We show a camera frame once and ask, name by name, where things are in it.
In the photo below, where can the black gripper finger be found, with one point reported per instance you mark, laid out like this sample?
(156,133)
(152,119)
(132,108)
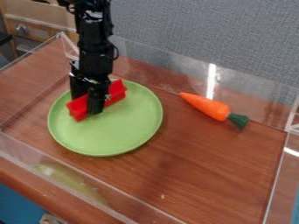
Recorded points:
(77,87)
(97,96)

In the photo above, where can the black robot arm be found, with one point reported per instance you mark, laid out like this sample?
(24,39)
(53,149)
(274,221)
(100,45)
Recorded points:
(92,19)

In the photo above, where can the cardboard box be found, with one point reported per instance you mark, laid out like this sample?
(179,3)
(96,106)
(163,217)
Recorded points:
(33,11)

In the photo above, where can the clear acrylic tray walls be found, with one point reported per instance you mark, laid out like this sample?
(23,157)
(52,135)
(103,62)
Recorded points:
(203,172)

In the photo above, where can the orange toy carrot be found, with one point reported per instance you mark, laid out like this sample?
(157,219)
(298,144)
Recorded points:
(215,109)

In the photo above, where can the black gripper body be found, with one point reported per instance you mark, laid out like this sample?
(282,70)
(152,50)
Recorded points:
(93,65)

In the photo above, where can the red rectangular block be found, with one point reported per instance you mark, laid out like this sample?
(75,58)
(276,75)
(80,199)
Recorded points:
(77,106)

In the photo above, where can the clear acrylic corner bracket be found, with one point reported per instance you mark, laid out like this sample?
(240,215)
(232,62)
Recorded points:
(71,50)

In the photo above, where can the green round plate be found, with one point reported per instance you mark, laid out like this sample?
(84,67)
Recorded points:
(116,131)

